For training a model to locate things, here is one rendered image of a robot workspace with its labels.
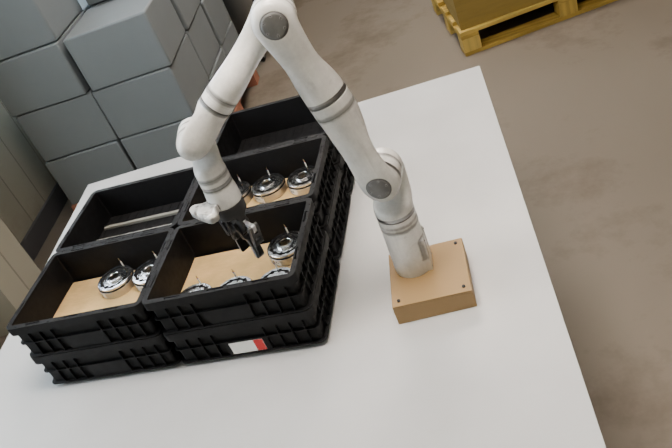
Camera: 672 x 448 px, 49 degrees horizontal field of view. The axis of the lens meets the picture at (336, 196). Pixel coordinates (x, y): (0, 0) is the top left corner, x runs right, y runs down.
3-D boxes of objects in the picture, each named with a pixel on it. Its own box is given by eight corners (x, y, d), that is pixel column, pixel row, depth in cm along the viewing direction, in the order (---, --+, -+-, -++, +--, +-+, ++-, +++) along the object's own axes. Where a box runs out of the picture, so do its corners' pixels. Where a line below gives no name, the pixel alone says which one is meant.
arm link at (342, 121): (304, 118, 150) (312, 94, 157) (370, 211, 162) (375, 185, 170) (342, 100, 146) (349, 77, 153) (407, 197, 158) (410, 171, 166)
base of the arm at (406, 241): (431, 248, 181) (413, 195, 172) (433, 273, 174) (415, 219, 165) (395, 256, 183) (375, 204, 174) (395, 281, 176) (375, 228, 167)
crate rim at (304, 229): (316, 203, 188) (312, 196, 186) (297, 284, 164) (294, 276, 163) (179, 232, 199) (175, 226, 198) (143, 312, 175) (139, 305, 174)
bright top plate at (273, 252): (305, 228, 189) (305, 226, 189) (303, 252, 181) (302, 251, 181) (269, 237, 192) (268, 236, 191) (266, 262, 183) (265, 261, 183)
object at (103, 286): (137, 263, 204) (136, 262, 203) (123, 289, 196) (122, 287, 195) (107, 269, 207) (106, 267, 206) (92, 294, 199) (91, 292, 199)
